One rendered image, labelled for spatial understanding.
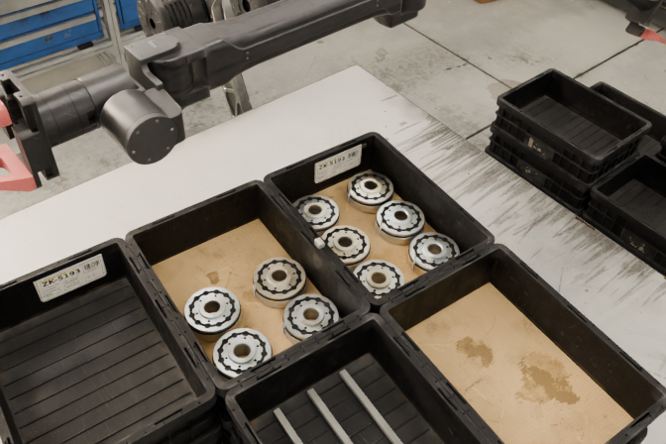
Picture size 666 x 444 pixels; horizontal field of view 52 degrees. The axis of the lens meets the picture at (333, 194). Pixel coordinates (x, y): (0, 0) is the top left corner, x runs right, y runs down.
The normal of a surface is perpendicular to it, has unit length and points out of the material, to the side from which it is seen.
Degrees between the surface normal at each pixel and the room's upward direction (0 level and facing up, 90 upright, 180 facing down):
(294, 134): 0
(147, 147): 90
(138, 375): 0
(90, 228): 0
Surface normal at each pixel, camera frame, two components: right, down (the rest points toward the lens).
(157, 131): 0.65, 0.55
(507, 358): 0.04, -0.72
